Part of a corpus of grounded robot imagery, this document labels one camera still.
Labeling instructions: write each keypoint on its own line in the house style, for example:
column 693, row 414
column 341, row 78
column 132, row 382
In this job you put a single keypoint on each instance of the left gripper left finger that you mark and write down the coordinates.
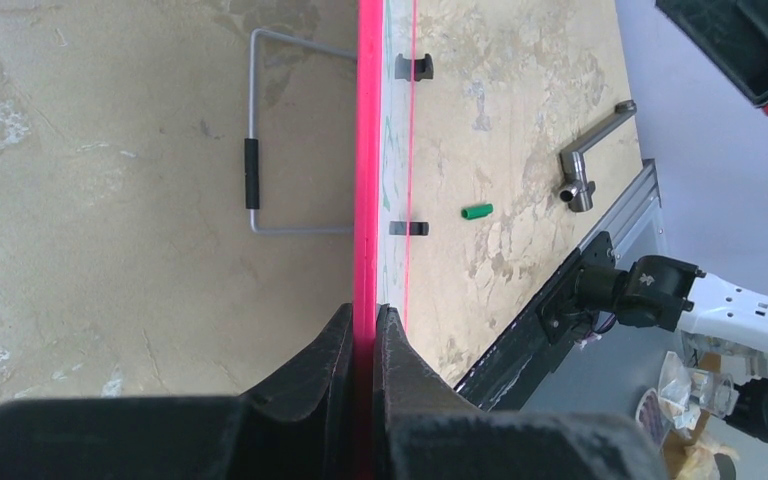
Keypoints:
column 291, row 425

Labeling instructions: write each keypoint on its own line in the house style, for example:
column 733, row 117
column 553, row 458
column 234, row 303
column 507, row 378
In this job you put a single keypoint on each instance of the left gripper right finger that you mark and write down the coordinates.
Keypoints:
column 423, row 429

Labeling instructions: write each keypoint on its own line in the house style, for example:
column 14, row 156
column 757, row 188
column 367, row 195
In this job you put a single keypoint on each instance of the green marker cap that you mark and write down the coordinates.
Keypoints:
column 476, row 212

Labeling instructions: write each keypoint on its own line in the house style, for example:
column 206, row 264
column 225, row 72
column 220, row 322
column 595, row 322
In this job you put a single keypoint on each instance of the red-framed whiteboard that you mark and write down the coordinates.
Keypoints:
column 385, row 105

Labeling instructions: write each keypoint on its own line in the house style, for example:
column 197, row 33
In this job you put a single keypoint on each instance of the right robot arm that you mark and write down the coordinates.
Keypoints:
column 673, row 295

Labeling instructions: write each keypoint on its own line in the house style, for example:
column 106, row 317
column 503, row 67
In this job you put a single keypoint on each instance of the black whiteboard clip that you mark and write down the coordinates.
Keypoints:
column 413, row 228
column 414, row 70

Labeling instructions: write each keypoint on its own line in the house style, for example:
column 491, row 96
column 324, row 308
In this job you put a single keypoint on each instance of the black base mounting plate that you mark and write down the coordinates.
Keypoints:
column 539, row 337

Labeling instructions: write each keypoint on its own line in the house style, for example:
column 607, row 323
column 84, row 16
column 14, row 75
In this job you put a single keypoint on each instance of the grey wire whiteboard stand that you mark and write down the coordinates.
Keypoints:
column 251, row 149

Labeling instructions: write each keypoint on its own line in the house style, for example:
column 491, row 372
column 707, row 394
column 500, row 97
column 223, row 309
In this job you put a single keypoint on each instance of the aluminium frame rail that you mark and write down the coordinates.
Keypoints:
column 635, row 221

